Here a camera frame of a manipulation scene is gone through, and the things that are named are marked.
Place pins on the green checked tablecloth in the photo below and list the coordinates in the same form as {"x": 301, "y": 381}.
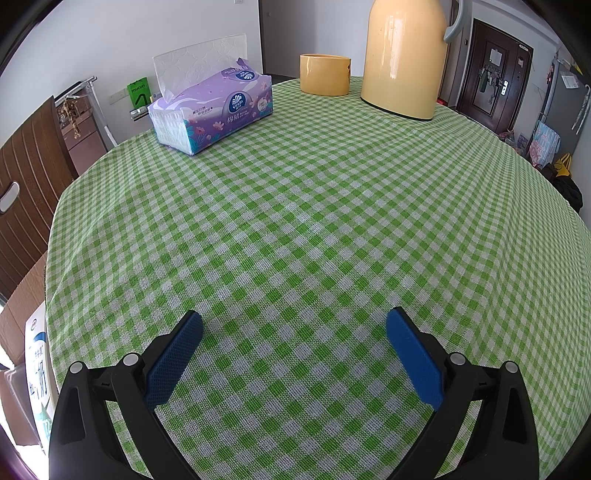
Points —
{"x": 300, "y": 207}

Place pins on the purple tissue pack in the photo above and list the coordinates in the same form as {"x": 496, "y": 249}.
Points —
{"x": 221, "y": 110}

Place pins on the white wall socket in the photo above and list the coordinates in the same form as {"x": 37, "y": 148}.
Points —
{"x": 117, "y": 96}

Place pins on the black bag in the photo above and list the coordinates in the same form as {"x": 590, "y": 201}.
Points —
{"x": 565, "y": 189}

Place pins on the brown cardboard box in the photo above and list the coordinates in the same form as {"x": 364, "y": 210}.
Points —
{"x": 18, "y": 314}

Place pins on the grey refrigerator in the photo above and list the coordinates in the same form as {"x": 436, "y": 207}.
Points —
{"x": 561, "y": 110}

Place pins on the white milk carton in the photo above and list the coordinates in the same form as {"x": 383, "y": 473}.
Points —
{"x": 39, "y": 369}

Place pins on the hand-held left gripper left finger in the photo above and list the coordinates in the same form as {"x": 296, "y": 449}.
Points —
{"x": 175, "y": 355}

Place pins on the brown wooden chair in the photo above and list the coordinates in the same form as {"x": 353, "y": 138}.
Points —
{"x": 32, "y": 184}

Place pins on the green shopping bag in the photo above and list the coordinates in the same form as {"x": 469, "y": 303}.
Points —
{"x": 137, "y": 94}

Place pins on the yellow thermos jug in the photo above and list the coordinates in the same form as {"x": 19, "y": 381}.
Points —
{"x": 401, "y": 60}

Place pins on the dark wooden entrance door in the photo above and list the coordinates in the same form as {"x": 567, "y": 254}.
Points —
{"x": 489, "y": 106}

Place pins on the small red floor item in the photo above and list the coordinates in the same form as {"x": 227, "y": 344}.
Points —
{"x": 443, "y": 101}

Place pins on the white folded umbrella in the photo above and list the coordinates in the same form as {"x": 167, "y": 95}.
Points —
{"x": 582, "y": 110}

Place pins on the pastel gift bag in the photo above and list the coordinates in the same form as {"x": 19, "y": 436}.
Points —
{"x": 545, "y": 143}

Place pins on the brown drawer cabinet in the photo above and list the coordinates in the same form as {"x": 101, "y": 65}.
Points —
{"x": 85, "y": 138}

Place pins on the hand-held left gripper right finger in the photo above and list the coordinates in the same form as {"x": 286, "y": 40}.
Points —
{"x": 415, "y": 360}

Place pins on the chrome wall rack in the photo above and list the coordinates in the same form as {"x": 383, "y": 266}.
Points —
{"x": 138, "y": 113}

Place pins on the pink red bag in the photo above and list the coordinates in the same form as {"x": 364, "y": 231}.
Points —
{"x": 510, "y": 137}

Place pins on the yellow ceramic cup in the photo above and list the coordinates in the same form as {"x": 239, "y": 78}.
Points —
{"x": 323, "y": 76}

